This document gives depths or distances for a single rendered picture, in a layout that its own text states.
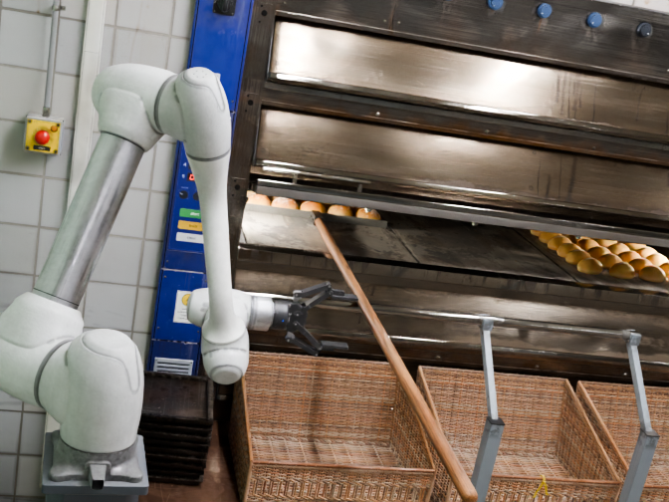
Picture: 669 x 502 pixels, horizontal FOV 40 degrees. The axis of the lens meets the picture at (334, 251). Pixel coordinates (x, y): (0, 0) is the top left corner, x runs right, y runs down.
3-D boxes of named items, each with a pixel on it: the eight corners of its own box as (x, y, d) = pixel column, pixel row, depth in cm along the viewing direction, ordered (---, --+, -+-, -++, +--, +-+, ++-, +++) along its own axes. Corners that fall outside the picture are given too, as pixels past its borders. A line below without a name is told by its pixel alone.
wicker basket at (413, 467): (223, 424, 302) (236, 347, 294) (386, 434, 316) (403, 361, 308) (239, 510, 257) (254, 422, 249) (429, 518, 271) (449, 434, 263)
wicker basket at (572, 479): (398, 435, 316) (415, 363, 308) (549, 446, 329) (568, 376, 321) (440, 519, 271) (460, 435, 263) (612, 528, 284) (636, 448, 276)
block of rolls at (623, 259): (518, 225, 384) (521, 212, 383) (620, 238, 395) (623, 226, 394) (580, 275, 328) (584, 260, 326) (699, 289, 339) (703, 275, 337)
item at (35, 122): (25, 145, 264) (28, 111, 261) (62, 150, 267) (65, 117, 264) (22, 151, 257) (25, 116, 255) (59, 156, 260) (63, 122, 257)
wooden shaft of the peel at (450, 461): (477, 508, 167) (481, 494, 166) (462, 507, 166) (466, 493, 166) (322, 226, 326) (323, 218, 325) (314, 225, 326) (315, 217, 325)
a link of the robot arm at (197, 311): (244, 314, 240) (245, 349, 230) (184, 308, 237) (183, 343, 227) (251, 282, 234) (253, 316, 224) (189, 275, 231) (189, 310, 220)
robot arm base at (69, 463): (48, 493, 177) (50, 467, 175) (51, 434, 197) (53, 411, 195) (143, 494, 182) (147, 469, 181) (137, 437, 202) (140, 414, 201)
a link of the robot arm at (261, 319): (244, 321, 239) (267, 323, 240) (247, 335, 230) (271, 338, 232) (250, 288, 236) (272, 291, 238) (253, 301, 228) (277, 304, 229)
